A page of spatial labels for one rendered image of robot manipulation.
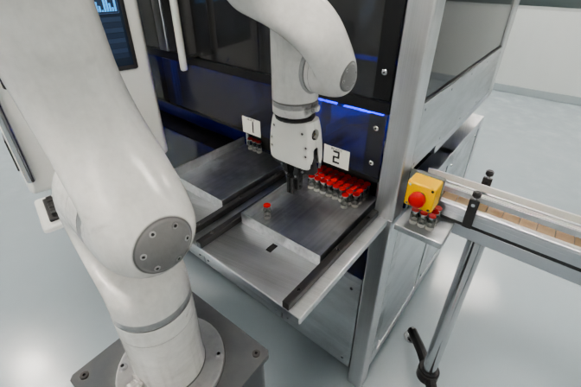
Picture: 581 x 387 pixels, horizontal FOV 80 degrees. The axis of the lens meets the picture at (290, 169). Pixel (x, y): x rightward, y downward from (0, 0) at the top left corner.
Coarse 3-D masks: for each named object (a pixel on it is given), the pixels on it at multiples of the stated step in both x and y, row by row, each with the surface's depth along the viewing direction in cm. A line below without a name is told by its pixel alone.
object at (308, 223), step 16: (304, 176) 114; (272, 192) 102; (304, 192) 107; (256, 208) 98; (272, 208) 100; (288, 208) 100; (304, 208) 100; (320, 208) 100; (336, 208) 100; (352, 208) 100; (368, 208) 96; (256, 224) 91; (272, 224) 94; (288, 224) 94; (304, 224) 94; (320, 224) 94; (336, 224) 94; (352, 224) 90; (288, 240) 85; (304, 240) 89; (320, 240) 89; (336, 240) 85; (304, 256) 83; (320, 256) 80
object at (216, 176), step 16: (240, 144) 134; (192, 160) 118; (208, 160) 124; (224, 160) 125; (240, 160) 125; (256, 160) 125; (272, 160) 125; (192, 176) 115; (208, 176) 115; (224, 176) 115; (240, 176) 115; (256, 176) 115; (192, 192) 107; (208, 192) 107; (224, 192) 107; (240, 192) 103
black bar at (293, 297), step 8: (368, 216) 94; (376, 216) 96; (360, 224) 92; (368, 224) 93; (352, 232) 89; (360, 232) 90; (344, 240) 86; (352, 240) 87; (336, 248) 84; (344, 248) 85; (328, 256) 82; (336, 256) 82; (320, 264) 79; (328, 264) 80; (312, 272) 77; (320, 272) 77; (304, 280) 75; (312, 280) 75; (296, 288) 74; (304, 288) 74; (288, 296) 72; (296, 296) 72; (288, 304) 70
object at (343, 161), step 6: (324, 144) 99; (324, 150) 100; (330, 150) 99; (336, 150) 97; (342, 150) 96; (324, 156) 101; (330, 156) 100; (342, 156) 97; (348, 156) 95; (330, 162) 101; (342, 162) 98; (348, 162) 96; (342, 168) 99
